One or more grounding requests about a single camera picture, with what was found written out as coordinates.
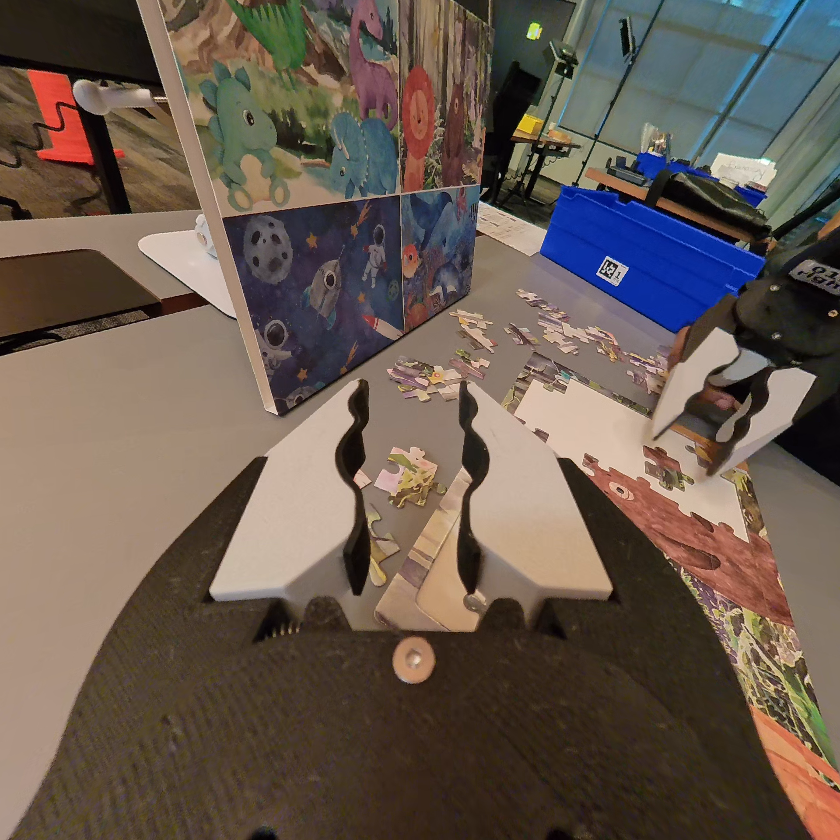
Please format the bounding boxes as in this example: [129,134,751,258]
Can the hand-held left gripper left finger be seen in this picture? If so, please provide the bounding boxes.
[208,377,370,622]

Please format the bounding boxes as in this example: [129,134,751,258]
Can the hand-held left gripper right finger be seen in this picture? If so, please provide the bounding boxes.
[457,380,615,622]

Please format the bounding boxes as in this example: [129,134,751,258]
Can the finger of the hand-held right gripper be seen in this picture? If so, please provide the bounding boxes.
[651,325,749,442]
[705,364,819,476]

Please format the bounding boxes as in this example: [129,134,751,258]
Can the brown green puzzle piece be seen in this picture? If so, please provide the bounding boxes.
[642,445,696,492]

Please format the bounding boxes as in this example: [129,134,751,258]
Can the jigsaw puzzle board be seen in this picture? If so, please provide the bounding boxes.
[374,351,840,840]

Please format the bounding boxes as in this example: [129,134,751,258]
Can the jigsaw pieces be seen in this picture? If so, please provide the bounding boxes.
[354,289,677,587]

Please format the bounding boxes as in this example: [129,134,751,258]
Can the person's right hand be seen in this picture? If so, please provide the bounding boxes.
[668,325,741,413]

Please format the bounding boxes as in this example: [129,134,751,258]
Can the blue plastic bin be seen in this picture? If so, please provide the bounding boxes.
[539,185,766,333]
[635,151,769,205]

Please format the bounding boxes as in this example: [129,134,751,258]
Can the black bag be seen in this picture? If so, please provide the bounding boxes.
[646,167,773,241]

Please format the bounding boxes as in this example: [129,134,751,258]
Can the white paper sign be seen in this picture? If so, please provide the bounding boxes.
[712,152,779,189]

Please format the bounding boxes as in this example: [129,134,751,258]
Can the white printed paper sheet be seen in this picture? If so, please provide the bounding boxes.
[476,200,550,257]

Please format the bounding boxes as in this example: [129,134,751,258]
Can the small wooden table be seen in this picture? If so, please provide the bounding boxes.
[512,128,582,205]

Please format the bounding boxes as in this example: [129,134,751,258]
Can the tripod stand with monitor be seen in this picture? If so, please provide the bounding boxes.
[577,16,638,189]

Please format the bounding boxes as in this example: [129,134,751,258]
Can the light stand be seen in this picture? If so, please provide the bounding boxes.
[548,39,580,193]

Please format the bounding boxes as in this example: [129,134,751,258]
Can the illustrated puzzle box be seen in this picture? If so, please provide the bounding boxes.
[136,0,494,417]

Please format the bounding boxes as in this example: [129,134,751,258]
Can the red floor object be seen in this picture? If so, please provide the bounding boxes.
[26,69,126,163]

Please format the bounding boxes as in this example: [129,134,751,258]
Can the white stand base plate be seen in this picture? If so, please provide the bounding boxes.
[138,220,238,321]

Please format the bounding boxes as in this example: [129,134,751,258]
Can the white handle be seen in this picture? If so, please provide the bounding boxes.
[72,79,165,116]

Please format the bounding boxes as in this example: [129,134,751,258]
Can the black coiled cable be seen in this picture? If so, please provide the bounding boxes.
[0,100,72,166]

